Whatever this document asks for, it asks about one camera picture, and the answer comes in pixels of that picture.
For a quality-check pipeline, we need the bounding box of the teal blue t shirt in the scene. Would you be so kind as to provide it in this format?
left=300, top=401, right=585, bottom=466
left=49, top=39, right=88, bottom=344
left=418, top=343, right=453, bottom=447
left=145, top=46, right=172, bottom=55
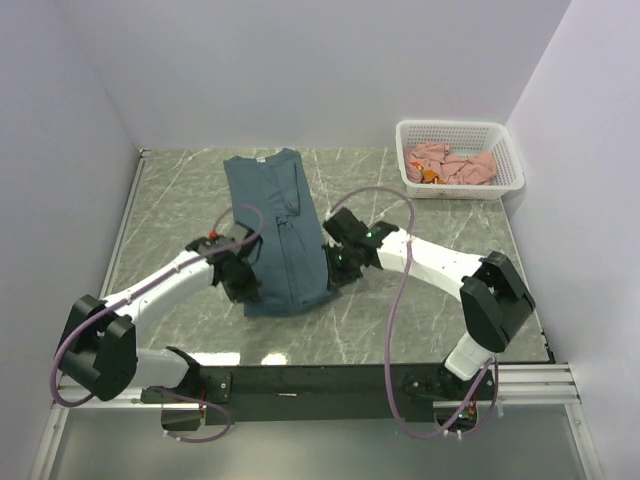
left=223, top=149, right=334, bottom=317

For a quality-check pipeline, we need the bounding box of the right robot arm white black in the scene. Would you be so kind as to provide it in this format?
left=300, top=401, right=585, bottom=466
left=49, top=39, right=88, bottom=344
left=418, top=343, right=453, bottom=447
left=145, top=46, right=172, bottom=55
left=323, top=219, right=536, bottom=399

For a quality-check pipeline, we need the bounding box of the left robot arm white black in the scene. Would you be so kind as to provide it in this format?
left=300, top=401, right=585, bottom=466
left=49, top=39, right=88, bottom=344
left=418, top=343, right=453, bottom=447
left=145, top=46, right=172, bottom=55
left=50, top=235, right=260, bottom=408

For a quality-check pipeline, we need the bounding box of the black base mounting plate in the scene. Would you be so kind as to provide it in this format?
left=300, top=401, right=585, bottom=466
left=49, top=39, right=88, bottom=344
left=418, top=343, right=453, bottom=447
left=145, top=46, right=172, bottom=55
left=138, top=363, right=499, bottom=427

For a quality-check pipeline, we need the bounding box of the pink t shirt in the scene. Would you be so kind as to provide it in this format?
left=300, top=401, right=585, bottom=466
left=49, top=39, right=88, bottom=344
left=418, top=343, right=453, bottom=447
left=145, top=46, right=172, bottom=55
left=403, top=142, right=498, bottom=186

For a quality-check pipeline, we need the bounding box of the white plastic mesh basket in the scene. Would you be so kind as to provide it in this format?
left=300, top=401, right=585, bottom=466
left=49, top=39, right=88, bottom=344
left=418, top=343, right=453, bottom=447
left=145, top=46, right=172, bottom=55
left=395, top=120, right=525, bottom=200

